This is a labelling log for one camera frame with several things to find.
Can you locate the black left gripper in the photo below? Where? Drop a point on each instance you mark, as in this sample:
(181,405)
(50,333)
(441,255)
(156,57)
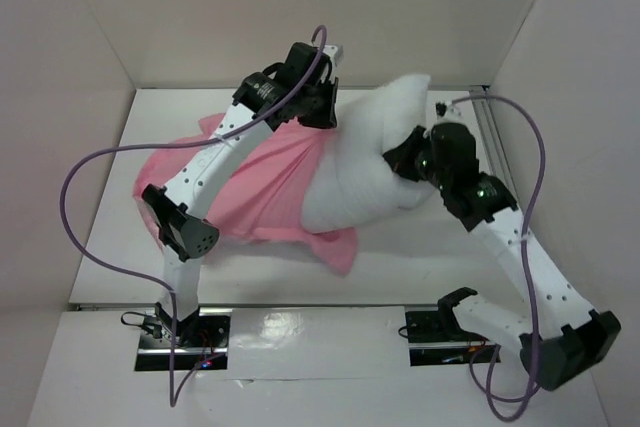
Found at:
(329,118)

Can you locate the aluminium frame rail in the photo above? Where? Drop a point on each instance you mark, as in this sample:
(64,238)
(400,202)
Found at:
(495,153)

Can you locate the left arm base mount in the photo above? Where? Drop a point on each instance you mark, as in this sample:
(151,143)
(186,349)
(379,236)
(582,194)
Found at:
(207,343)

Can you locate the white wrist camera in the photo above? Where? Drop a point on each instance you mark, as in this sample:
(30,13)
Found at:
(448,112)
(334,54)

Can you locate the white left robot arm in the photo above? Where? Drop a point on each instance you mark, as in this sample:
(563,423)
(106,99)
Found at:
(263,102)

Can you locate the white pillow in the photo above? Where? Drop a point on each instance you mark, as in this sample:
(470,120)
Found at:
(353,185)

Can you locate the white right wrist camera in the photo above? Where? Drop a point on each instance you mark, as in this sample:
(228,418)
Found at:
(448,112)

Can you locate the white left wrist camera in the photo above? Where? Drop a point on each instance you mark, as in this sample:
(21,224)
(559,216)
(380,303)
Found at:
(334,54)

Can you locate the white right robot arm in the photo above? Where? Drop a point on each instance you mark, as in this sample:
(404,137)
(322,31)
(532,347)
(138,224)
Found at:
(563,335)

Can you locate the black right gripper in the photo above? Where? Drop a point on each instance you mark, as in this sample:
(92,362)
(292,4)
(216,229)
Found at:
(400,158)

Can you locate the pink satin pillowcase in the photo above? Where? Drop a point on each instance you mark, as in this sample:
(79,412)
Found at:
(263,199)

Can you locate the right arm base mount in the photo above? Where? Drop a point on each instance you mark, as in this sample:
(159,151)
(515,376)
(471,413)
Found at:
(429,344)

